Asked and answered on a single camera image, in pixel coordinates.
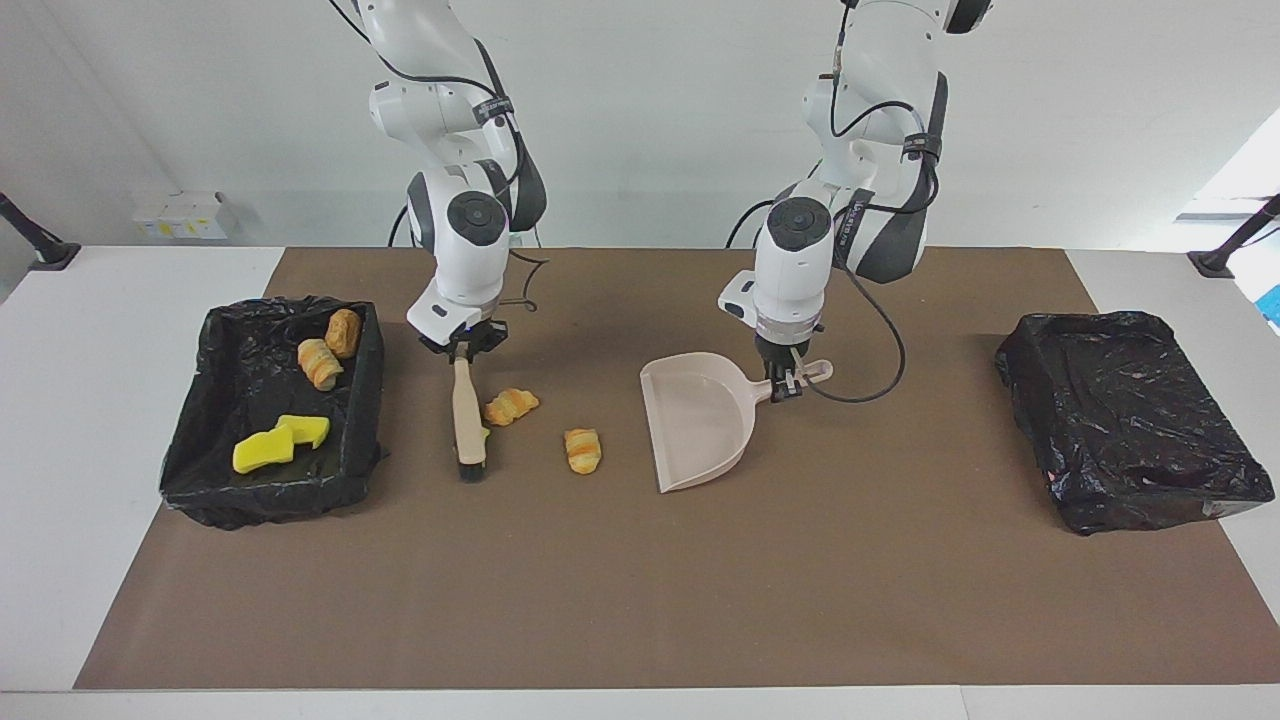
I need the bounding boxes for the beige hand brush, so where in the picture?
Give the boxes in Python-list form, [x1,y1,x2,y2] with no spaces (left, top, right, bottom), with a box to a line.
[452,355,491,483]

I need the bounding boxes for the beige plastic dustpan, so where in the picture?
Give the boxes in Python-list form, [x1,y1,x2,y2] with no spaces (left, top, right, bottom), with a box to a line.
[640,352,834,495]

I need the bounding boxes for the brown toy bread roll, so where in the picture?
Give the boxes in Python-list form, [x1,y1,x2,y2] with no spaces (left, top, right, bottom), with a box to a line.
[325,308,363,361]

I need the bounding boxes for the toy croissant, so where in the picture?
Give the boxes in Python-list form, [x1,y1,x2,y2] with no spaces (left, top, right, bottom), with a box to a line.
[563,428,603,475]
[297,338,344,392]
[483,387,541,427]

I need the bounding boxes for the green and yellow sponge piece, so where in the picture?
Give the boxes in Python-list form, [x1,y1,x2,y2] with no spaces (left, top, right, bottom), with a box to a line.
[275,414,331,449]

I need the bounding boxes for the black bag lined bin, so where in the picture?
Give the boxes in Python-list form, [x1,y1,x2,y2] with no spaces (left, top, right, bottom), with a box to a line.
[995,311,1276,537]
[159,295,389,531]

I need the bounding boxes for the brown table mat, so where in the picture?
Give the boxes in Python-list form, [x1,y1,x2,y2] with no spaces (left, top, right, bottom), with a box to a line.
[73,247,1280,691]

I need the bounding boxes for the white power strip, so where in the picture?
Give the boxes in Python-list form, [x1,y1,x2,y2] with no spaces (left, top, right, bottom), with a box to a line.
[130,190,241,241]

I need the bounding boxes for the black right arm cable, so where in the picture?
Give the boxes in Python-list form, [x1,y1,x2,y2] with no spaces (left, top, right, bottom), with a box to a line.
[330,0,549,313]

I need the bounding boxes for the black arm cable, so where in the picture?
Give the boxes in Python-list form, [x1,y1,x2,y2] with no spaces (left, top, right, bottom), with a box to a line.
[330,0,549,313]
[805,0,946,405]

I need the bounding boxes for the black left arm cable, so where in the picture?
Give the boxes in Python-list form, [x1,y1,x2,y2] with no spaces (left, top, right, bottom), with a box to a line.
[805,0,946,405]

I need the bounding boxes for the black camera stand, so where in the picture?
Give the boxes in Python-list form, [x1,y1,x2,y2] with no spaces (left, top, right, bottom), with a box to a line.
[1188,195,1280,279]
[0,192,81,271]

